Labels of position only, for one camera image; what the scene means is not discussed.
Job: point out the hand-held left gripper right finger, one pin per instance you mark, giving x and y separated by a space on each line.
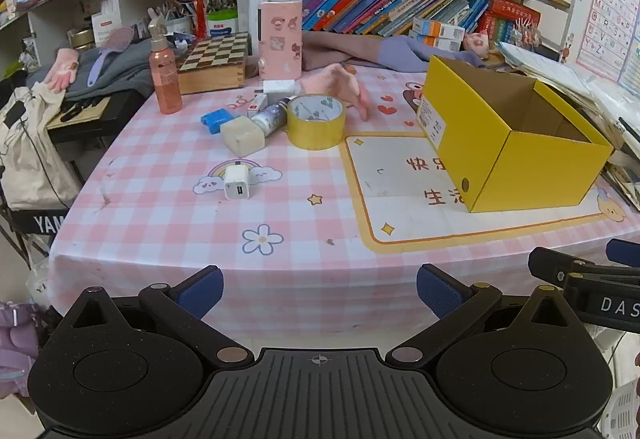
440 291

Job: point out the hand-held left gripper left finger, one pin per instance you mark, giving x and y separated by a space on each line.
200 291

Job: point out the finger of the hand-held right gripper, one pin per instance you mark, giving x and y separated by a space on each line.
550 264
625 251

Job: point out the yellow cardboard box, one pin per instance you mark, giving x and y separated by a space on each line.
550 169

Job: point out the white USB charger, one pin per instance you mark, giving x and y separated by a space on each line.
235 181

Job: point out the yellow tape roll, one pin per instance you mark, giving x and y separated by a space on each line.
300 134

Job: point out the small white spray bottle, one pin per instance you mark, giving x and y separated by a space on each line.
267 116

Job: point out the small white red carton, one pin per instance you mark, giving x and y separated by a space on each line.
256 105

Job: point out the white power adapter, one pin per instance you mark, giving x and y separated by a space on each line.
277 89

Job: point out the pink plush glove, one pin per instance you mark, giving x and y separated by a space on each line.
340 84
62 71

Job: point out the pink cylinder container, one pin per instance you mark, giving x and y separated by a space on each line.
280 39

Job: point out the white perforated basket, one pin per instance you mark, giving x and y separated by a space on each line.
622 411

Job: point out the cream rounded block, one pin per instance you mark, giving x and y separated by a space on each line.
242 136

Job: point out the blue small box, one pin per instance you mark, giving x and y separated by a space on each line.
217 121

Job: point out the black electronic keyboard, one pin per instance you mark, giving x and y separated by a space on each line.
37 222

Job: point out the stack of papers and books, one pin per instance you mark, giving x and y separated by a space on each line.
565 79

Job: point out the purple puffy jacket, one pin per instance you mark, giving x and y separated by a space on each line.
17 349

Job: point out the pink spray bottle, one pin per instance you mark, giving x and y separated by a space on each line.
166 79

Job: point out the beige canvas bag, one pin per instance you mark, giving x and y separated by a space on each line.
30 154

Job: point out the wooden chessboard box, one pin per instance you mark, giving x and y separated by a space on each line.
212 64

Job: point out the pink pig plush toy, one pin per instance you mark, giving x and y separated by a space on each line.
477 44

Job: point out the colourful spiky ornament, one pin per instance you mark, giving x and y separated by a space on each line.
525 31

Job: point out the grey cloth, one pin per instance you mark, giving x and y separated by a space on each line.
122 69

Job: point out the mauve and lilac cloth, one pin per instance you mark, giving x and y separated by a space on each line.
380 51

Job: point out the orange blue white box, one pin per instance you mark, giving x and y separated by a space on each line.
440 28
432 43

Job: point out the purple hairbrush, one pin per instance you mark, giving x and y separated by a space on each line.
107 51

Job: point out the pen holder with pens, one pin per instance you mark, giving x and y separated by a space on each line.
180 24

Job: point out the green lid white tub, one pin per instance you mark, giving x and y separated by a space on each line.
222 23

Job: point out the white box red label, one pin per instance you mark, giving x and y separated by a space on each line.
106 29

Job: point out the gold tin jar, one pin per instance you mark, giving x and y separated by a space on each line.
81 39

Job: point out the row of books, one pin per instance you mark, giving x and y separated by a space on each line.
370 1

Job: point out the reindeer wall sticker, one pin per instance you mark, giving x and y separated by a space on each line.
567 50

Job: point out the alphabet wall poster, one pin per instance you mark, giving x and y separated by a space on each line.
607 19

